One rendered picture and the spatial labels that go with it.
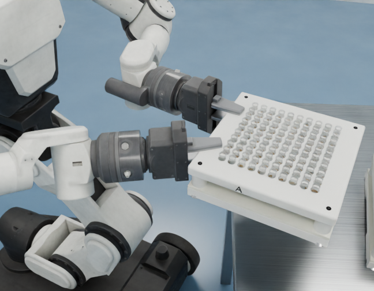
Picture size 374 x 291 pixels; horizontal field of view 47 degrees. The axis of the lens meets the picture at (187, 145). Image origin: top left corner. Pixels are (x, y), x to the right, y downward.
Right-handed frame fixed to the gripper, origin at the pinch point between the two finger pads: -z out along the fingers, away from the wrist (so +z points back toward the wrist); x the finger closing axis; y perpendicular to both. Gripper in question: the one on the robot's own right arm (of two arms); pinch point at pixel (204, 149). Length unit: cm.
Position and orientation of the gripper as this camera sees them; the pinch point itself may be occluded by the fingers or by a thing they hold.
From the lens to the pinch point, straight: 74.8
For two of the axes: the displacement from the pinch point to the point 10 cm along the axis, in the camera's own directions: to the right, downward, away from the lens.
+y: 0.9, 6.4, -7.6
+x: 0.3, 7.6, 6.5
